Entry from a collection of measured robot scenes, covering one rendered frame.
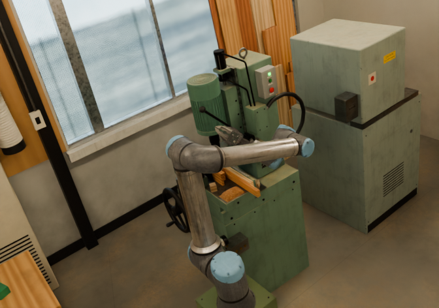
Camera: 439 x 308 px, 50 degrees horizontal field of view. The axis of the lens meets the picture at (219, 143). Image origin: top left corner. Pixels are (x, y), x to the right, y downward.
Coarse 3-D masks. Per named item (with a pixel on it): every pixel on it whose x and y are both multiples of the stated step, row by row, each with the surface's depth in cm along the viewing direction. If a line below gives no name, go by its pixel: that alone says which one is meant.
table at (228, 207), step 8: (216, 184) 269; (232, 184) 266; (208, 192) 264; (216, 192) 261; (248, 192) 257; (216, 200) 259; (224, 200) 254; (232, 200) 253; (240, 200) 256; (248, 200) 259; (224, 208) 255; (232, 208) 254
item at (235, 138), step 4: (232, 132) 231; (236, 132) 236; (232, 136) 231; (236, 136) 231; (240, 136) 230; (228, 140) 231; (232, 140) 231; (236, 140) 230; (240, 140) 232; (244, 140) 232; (252, 140) 232; (232, 144) 236; (236, 144) 232; (240, 144) 231
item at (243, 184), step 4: (228, 172) 270; (228, 176) 271; (232, 176) 267; (236, 176) 265; (232, 180) 269; (236, 180) 264; (240, 180) 261; (240, 184) 262; (244, 184) 257; (248, 184) 256; (244, 188) 259; (248, 188) 255; (252, 188) 252; (256, 188) 252; (252, 192) 254; (256, 192) 250
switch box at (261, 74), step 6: (270, 66) 255; (258, 72) 252; (264, 72) 251; (270, 72) 253; (258, 78) 254; (264, 78) 252; (258, 84) 257; (264, 84) 253; (276, 84) 258; (258, 90) 259; (264, 90) 255; (276, 90) 260; (264, 96) 257; (270, 96) 259
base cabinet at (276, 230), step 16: (288, 192) 286; (256, 208) 274; (272, 208) 282; (288, 208) 290; (240, 224) 271; (256, 224) 279; (272, 224) 287; (288, 224) 296; (256, 240) 283; (272, 240) 292; (288, 240) 301; (304, 240) 310; (240, 256) 280; (256, 256) 288; (272, 256) 297; (288, 256) 306; (304, 256) 316; (256, 272) 293; (272, 272) 302; (288, 272) 312; (272, 288) 308
